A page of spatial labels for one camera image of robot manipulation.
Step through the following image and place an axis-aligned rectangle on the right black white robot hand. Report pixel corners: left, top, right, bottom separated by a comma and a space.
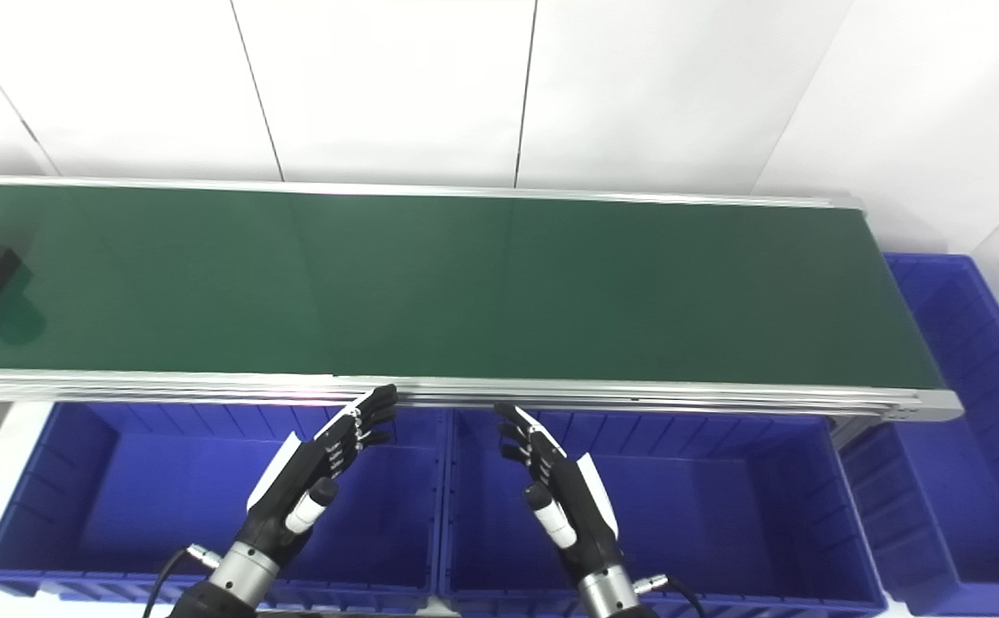
495, 403, 622, 580

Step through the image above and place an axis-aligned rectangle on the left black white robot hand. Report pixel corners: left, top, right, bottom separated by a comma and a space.
238, 384, 399, 567

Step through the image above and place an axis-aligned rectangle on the green conveyor belt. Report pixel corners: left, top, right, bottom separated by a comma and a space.
0, 176, 966, 423
0, 182, 947, 389

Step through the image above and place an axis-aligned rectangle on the blue plastic bin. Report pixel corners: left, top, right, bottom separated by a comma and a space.
438, 408, 888, 618
0, 402, 449, 612
843, 253, 999, 617

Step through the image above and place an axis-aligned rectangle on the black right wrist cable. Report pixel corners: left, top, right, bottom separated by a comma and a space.
634, 573, 706, 618

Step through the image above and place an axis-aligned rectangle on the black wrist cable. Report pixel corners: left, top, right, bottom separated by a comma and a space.
141, 543, 221, 618
634, 573, 706, 618

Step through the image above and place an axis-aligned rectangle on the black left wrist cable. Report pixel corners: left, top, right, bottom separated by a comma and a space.
141, 543, 221, 618

